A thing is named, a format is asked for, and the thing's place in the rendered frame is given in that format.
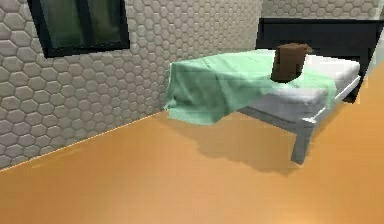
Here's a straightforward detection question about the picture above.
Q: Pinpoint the green bed blanket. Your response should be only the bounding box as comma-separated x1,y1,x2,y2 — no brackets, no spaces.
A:
163,49,338,126

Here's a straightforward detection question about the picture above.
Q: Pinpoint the brown box shaped object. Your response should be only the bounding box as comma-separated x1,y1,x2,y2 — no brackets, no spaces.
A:
270,42,314,84

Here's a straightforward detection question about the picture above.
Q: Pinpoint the grey bed with black headboard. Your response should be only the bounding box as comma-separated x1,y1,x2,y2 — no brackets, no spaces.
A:
237,17,384,166

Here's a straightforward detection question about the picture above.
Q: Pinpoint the black framed window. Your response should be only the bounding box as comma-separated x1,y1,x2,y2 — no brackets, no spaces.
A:
27,0,131,59

